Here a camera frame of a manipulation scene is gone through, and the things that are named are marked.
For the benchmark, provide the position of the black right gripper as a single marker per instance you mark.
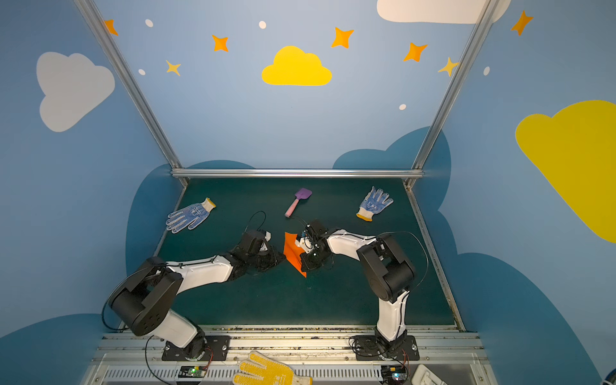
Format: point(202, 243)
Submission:
point(310, 257)

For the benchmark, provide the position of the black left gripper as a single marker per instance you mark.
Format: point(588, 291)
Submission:
point(266, 257)

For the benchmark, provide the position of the orange square paper sheet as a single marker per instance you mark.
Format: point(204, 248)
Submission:
point(292, 251)

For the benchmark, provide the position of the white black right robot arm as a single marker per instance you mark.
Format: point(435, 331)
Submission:
point(389, 274)

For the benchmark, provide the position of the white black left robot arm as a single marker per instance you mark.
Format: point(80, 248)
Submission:
point(143, 301)

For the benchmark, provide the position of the purple pink toy spatula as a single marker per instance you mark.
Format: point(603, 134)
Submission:
point(302, 194)

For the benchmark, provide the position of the blue dotted glove left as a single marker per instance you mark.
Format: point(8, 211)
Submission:
point(189, 217)

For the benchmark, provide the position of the blue dotted glove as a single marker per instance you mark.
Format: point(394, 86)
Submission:
point(374, 203)
point(189, 217)

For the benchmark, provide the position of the blue dotted glove right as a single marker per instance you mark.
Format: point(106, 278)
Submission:
point(374, 203)

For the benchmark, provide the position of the yellow dotted glove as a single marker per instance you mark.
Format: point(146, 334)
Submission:
point(259, 369)

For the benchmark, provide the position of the left green circuit board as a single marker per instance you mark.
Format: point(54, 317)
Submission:
point(193, 372)

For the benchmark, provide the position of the green circuit board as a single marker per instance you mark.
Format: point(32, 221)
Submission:
point(193, 372)
point(393, 375)

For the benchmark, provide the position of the right green circuit board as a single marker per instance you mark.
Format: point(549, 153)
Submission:
point(393, 375)

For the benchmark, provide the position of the white object bottom right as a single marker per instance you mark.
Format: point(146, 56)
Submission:
point(424, 376)

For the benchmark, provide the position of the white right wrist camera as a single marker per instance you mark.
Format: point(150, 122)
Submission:
point(303, 241)

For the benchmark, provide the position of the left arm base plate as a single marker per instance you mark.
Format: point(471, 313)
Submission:
point(202, 348)

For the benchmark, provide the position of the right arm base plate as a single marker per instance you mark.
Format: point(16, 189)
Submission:
point(373, 348)

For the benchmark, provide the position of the aluminium front rail base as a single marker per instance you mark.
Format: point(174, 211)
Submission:
point(319, 351)

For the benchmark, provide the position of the left aluminium frame post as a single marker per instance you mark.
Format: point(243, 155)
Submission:
point(93, 18)

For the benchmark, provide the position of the aluminium frame post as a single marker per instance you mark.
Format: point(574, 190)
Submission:
point(471, 51)
point(93, 18)

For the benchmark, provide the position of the right aluminium frame post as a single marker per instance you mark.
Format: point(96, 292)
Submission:
point(471, 51)

